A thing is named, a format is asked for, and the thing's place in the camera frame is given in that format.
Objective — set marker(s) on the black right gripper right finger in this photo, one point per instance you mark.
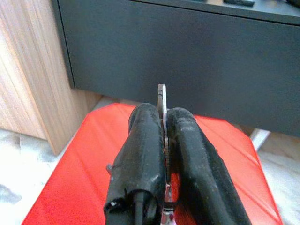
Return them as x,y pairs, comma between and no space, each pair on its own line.
201,178

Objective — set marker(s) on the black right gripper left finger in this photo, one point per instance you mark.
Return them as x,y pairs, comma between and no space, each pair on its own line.
138,159

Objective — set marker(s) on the red plastic stool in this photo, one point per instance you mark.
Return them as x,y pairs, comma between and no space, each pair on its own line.
82,164

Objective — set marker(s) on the black low console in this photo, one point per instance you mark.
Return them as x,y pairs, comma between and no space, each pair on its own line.
164,47

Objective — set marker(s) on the light wood side panel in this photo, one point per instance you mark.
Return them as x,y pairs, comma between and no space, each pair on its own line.
30,70

